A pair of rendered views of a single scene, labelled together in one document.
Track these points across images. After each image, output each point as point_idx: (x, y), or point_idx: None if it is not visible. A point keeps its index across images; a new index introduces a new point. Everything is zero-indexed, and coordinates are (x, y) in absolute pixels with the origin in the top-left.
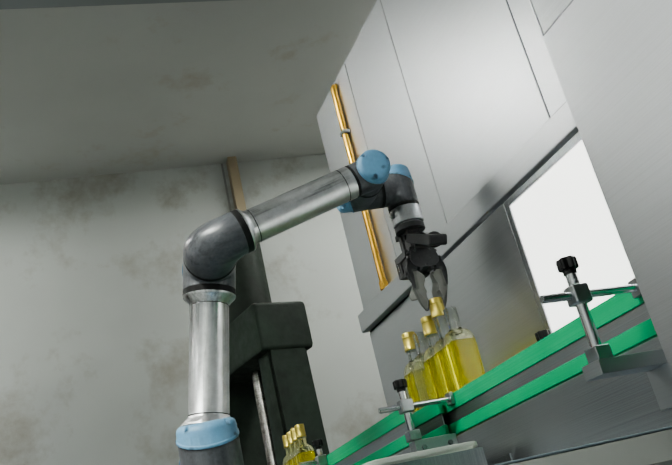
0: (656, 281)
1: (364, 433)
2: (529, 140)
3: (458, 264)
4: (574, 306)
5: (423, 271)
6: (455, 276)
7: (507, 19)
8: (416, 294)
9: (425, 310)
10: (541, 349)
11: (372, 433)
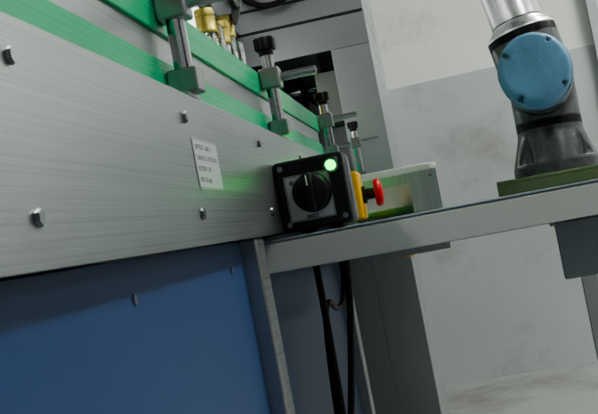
0: (393, 165)
1: (296, 103)
2: None
3: None
4: (359, 147)
5: None
6: None
7: None
8: (240, 3)
9: (236, 23)
10: None
11: (302, 112)
